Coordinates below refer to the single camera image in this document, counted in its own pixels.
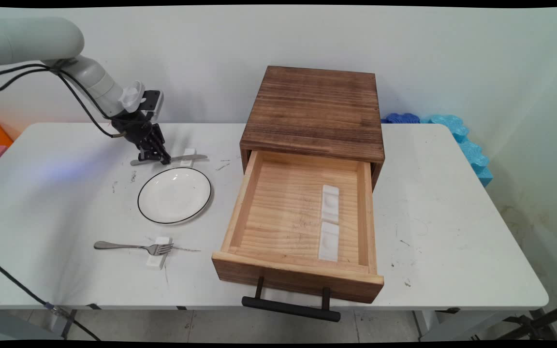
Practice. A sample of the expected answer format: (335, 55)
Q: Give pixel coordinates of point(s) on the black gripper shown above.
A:
(136, 126)

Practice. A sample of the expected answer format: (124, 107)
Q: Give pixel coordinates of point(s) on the silver metal fork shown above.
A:
(114, 245)

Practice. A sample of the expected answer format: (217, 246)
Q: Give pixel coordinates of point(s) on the white ribbed wrist mount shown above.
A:
(131, 99)

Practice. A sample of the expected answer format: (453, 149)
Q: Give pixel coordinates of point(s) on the silver metal knife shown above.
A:
(191, 157)

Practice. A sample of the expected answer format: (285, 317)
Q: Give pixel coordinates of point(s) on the white plate with black rim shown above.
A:
(174, 195)

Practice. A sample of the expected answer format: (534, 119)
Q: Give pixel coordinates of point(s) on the dark wooden drawer cabinet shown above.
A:
(315, 106)

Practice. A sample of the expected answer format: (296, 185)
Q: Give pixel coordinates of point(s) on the black metal strut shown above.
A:
(549, 311)

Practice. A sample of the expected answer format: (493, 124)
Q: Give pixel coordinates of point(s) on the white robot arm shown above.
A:
(27, 41)

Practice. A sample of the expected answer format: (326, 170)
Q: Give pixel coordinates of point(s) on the white table leg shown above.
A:
(433, 326)

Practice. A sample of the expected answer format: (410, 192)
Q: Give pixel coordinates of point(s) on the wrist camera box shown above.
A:
(153, 101)

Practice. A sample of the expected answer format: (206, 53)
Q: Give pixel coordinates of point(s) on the light blue foam block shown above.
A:
(472, 150)

